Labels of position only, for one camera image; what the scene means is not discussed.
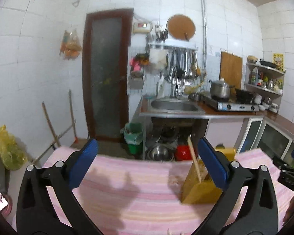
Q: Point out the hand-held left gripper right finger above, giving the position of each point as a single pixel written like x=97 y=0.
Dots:
x=213 y=164

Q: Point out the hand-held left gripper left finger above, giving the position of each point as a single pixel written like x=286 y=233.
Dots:
x=85 y=161

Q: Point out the yellow perforated utensil holder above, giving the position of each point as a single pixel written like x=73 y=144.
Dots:
x=198 y=193

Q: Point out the person's right hand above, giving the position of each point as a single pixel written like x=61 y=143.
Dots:
x=291 y=208

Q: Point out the yellow plastic box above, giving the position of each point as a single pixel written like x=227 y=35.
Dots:
x=226 y=151

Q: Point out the wooden chopstick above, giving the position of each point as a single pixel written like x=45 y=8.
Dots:
x=194 y=156

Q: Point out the red pot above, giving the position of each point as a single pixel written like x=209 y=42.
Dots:
x=183 y=153

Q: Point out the white glass-door cabinet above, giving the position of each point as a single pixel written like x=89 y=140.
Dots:
x=272 y=137

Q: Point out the green trash bin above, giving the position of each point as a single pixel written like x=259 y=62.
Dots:
x=134 y=149

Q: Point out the wooden stick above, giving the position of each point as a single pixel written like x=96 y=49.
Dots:
x=50 y=124

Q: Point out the stack of steel bowls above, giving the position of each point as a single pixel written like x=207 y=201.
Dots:
x=159 y=153

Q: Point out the pink striped tablecloth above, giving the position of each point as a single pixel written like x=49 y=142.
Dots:
x=137 y=188

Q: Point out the steel gas stove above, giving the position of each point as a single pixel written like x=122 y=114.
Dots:
x=232 y=106

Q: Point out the steel kitchen sink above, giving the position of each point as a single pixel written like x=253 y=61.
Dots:
x=174 y=106

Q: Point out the white corner shelf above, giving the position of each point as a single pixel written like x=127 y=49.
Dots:
x=267 y=88

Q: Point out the steel cooking pot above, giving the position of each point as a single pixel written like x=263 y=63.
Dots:
x=220 y=89

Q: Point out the black wok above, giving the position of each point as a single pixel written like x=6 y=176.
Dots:
x=245 y=96

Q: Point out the yellow plastic bag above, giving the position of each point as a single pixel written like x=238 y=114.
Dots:
x=8 y=149

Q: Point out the brown frosted glass door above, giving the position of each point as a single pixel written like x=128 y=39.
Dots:
x=105 y=78

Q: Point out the steel faucet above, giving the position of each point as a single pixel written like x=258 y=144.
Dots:
x=177 y=85

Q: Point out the clear plastic bottle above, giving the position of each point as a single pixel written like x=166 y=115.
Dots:
x=254 y=77

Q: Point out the wooden cutting board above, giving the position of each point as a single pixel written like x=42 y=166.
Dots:
x=231 y=69

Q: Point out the black pan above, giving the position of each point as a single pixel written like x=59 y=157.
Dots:
x=268 y=64

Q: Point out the pink hanging cloth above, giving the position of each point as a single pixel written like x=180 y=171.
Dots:
x=137 y=64

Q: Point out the hanging clear plastic bag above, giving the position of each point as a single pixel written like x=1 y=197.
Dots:
x=70 y=45

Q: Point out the white hanging plastic bag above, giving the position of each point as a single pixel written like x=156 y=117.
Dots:
x=158 y=57

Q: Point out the round wooden lid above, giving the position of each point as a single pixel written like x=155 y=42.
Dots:
x=181 y=27

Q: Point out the yellow wall poster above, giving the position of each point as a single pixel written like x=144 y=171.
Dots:
x=278 y=62

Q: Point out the white wall rack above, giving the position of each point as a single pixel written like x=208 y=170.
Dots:
x=172 y=45

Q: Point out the grey wall pipe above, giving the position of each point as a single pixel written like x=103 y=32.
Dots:
x=203 y=29

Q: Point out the white electric wall box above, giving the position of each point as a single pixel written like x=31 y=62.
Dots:
x=142 y=27

